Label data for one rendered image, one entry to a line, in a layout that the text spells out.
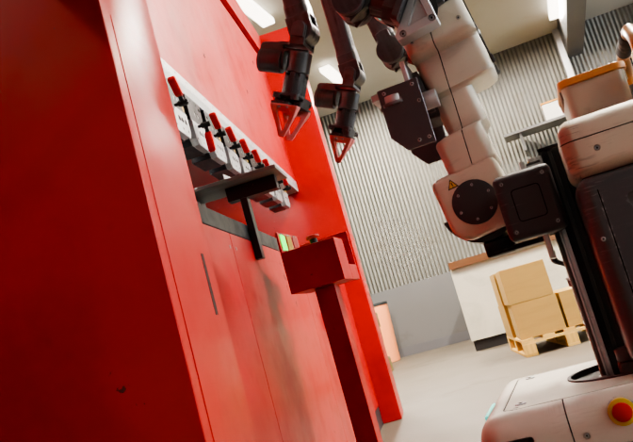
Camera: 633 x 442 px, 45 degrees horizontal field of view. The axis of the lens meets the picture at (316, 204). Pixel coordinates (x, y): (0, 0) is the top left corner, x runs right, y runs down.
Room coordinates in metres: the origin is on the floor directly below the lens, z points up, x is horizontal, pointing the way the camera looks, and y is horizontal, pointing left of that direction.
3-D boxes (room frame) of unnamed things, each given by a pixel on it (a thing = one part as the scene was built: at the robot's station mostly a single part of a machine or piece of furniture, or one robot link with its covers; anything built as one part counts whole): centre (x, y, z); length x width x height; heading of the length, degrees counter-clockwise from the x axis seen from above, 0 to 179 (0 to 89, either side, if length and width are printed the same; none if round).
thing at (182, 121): (2.11, 0.35, 1.26); 0.15 x 0.09 x 0.17; 174
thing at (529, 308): (6.13, -1.54, 0.32); 1.09 x 0.78 x 0.64; 170
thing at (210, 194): (2.12, 0.20, 1.00); 0.26 x 0.18 x 0.01; 84
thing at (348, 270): (2.23, 0.03, 0.75); 0.20 x 0.16 x 0.18; 167
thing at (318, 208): (4.41, 0.28, 1.15); 0.85 x 0.25 x 2.30; 84
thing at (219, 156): (2.51, 0.31, 1.26); 0.15 x 0.09 x 0.17; 174
